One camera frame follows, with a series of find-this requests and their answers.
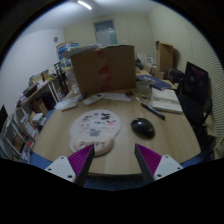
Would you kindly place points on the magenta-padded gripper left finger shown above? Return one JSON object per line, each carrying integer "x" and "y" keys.
{"x": 63, "y": 166}

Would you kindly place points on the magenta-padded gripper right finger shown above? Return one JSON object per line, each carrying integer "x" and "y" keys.
{"x": 166, "y": 165}

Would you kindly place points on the black computer mouse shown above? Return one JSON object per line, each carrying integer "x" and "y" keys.
{"x": 142, "y": 127}

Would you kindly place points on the white printed mouse pad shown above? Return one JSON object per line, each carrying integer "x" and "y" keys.
{"x": 95, "y": 128}

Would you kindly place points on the dark pen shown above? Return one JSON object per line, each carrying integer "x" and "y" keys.
{"x": 152, "y": 111}

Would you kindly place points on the cluttered shelf unit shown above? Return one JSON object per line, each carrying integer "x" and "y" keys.
{"x": 30, "y": 113}

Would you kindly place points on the white book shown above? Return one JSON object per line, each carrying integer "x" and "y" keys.
{"x": 165, "y": 100}

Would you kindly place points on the white remote control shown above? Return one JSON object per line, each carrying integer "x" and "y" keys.
{"x": 92, "y": 99}

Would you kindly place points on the black office chair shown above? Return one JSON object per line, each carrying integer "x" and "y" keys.
{"x": 196, "y": 96}

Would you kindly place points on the clear plastic container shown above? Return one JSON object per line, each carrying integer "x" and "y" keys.
{"x": 143, "y": 88}

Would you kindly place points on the blue book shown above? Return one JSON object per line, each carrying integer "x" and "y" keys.
{"x": 156, "y": 82}

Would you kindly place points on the white paper sheet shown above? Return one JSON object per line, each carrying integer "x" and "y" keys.
{"x": 116, "y": 96}

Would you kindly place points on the large brown cardboard box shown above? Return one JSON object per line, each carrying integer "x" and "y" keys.
{"x": 100, "y": 70}

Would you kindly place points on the tall open cardboard box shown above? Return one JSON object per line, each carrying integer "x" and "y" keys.
{"x": 165, "y": 56}

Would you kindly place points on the blue and white box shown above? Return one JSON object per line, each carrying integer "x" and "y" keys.
{"x": 66, "y": 48}

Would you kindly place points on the grey door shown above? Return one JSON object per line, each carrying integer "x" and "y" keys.
{"x": 105, "y": 32}

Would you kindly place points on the ceiling tube light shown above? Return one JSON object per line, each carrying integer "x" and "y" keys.
{"x": 84, "y": 5}

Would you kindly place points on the round wall clock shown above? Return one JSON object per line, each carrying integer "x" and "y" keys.
{"x": 56, "y": 39}

